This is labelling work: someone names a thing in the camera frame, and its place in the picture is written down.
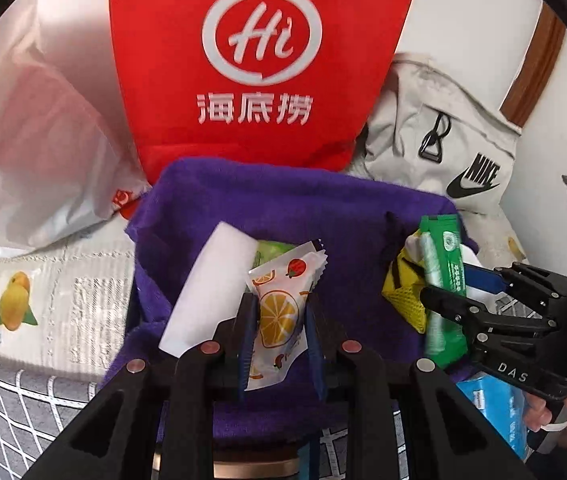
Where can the person's right hand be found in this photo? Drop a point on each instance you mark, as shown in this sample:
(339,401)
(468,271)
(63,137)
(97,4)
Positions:
(538,417)

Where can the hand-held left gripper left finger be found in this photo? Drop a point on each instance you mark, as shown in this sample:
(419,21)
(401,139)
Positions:
(246,340)

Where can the grey checkered tablecloth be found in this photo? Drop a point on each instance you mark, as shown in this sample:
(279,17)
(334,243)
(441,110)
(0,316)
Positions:
(13,410)

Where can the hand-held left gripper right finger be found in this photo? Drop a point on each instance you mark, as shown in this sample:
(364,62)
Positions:
(316,350)

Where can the grey sling bag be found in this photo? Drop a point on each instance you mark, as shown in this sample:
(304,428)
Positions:
(413,130)

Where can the white plastic shopping bag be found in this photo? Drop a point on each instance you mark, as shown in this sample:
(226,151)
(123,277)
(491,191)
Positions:
(38,125)

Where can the dark green tea tin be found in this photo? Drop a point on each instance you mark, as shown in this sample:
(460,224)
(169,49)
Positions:
(253,470)

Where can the red paper bag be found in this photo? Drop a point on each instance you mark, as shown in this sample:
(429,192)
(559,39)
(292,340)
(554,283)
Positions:
(263,60)

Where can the translucent green bag roll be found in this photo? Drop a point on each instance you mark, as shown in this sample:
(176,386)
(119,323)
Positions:
(273,252)

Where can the brown wooden door frame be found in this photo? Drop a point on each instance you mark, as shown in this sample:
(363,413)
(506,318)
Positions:
(538,65)

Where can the purple cloth storage box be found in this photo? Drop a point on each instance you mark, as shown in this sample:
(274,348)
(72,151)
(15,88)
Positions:
(343,220)

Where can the fruit-print newspaper cloth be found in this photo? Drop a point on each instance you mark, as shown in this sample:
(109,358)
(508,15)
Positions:
(73,310)

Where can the green packet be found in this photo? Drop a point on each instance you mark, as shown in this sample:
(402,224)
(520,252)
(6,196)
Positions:
(443,260)

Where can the white sponge block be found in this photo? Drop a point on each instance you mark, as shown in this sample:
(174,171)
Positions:
(208,285)

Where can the yellow mesh pouch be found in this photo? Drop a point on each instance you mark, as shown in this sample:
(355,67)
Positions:
(403,295)

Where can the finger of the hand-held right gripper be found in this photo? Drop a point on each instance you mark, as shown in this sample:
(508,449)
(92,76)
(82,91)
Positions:
(483,280)
(458,307)

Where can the blue tissue pack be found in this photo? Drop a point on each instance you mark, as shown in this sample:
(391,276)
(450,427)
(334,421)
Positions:
(493,410)

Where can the fruit-print snack packet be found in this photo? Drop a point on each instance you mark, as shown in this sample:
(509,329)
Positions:
(281,310)

